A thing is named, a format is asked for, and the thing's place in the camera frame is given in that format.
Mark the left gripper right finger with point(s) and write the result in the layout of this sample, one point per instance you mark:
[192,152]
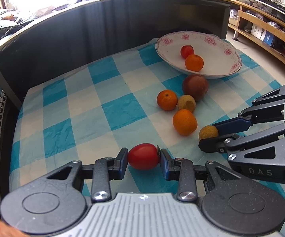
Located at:
[183,171]

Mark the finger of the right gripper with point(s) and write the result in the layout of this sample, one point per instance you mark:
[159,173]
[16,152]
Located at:
[224,143]
[241,124]

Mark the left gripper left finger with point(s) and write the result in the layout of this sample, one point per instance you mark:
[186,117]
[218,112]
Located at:
[102,172]

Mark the yellow-green small fruit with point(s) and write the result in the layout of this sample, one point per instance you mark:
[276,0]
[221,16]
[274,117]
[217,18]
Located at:
[208,131]

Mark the oval orange mandarin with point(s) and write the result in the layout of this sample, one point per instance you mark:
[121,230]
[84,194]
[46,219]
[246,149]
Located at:
[184,122]

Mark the brownish yellow small fruit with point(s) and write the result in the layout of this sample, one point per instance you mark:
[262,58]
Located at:
[186,102]

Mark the dark red passion fruit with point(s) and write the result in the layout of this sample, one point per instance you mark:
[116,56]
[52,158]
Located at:
[195,86]

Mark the small round orange mandarin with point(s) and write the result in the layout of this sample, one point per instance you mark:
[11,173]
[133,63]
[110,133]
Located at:
[167,100]

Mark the large orange mandarin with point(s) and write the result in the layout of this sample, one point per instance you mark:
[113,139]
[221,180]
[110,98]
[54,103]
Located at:
[194,63]

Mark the red tomato with stem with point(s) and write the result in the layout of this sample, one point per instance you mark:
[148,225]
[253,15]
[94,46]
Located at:
[186,51]

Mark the blue white checkered cloth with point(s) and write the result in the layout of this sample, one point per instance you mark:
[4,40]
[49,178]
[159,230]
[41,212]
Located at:
[94,111]

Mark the white floral rimmed bowl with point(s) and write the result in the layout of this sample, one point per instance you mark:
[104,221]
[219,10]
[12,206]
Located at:
[220,58]

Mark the wooden tv cabinet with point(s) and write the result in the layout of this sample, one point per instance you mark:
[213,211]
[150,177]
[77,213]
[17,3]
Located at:
[248,15]

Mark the blue white box on shelf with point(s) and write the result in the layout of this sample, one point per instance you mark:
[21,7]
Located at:
[263,35]

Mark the dark glass-top coffee table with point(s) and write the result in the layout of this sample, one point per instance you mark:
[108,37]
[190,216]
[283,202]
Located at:
[85,32]

